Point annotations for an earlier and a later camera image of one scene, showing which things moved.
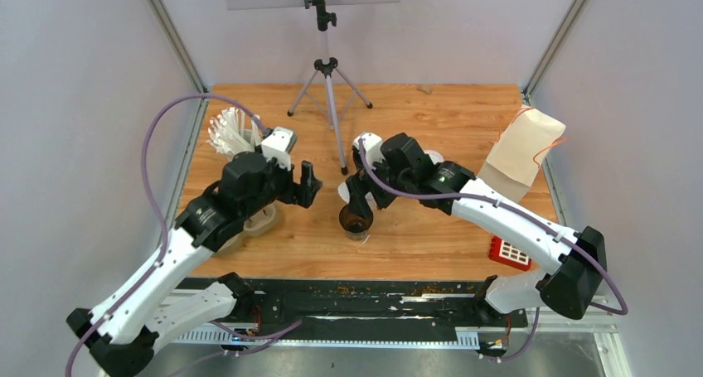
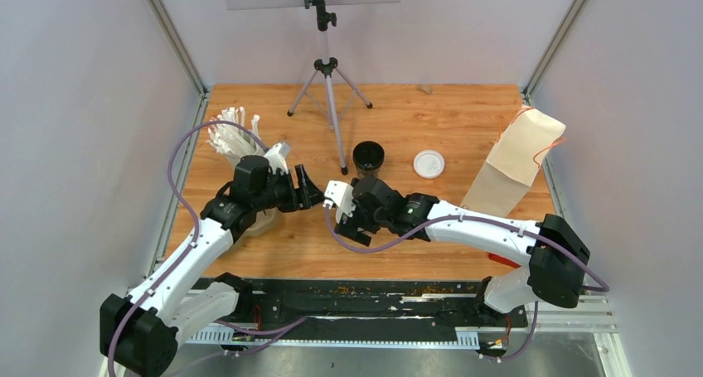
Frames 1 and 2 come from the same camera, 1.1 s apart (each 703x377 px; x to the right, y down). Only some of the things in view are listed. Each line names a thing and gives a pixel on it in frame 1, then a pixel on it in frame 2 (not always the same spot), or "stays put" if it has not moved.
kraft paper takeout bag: [516, 159] stays put
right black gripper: [357, 204] → [349, 227]
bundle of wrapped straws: [227, 135] stays put
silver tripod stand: [326, 67] stays put
